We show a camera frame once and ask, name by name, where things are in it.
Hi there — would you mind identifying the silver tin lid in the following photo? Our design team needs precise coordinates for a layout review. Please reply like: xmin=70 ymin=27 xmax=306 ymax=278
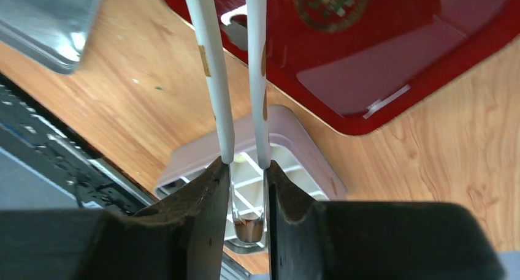
xmin=1 ymin=0 xmax=102 ymax=75

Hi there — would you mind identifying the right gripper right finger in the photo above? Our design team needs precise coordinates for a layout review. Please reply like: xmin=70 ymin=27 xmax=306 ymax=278
xmin=266 ymin=162 xmax=506 ymax=279

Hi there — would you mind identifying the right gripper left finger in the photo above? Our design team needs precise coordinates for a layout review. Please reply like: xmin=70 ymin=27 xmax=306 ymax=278
xmin=1 ymin=158 xmax=230 ymax=279

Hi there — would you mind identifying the red lacquer tray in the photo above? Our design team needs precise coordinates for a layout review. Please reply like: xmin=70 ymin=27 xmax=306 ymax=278
xmin=157 ymin=0 xmax=520 ymax=137

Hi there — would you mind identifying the silver compartment tin box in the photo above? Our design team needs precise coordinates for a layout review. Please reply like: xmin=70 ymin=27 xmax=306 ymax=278
xmin=154 ymin=105 xmax=347 ymax=218

